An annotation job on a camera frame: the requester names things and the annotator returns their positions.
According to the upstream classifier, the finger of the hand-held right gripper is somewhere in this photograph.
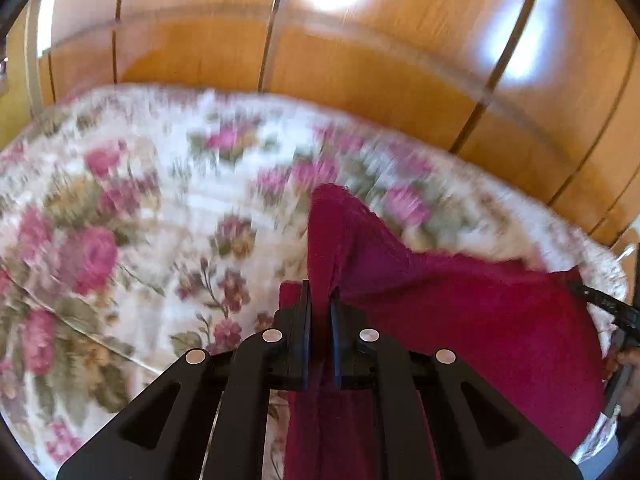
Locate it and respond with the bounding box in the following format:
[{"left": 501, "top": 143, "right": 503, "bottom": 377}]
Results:
[{"left": 569, "top": 282, "right": 640, "bottom": 348}]

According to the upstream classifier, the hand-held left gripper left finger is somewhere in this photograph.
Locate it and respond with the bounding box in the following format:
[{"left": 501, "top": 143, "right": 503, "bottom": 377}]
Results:
[{"left": 56, "top": 280, "right": 313, "bottom": 480}]

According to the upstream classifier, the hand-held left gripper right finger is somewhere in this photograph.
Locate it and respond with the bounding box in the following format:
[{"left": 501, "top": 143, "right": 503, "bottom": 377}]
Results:
[{"left": 328, "top": 286, "right": 584, "bottom": 480}]

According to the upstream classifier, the dark red knit garment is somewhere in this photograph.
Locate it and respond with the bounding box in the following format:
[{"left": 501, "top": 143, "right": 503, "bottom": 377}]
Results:
[{"left": 277, "top": 183, "right": 609, "bottom": 480}]

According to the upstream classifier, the person's right hand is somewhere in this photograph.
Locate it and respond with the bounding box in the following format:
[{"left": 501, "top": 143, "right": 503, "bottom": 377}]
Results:
[{"left": 604, "top": 347, "right": 640, "bottom": 417}]

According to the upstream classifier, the floral bedspread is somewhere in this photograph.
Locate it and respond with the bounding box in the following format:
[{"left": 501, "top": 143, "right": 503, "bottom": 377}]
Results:
[{"left": 0, "top": 85, "right": 632, "bottom": 480}]

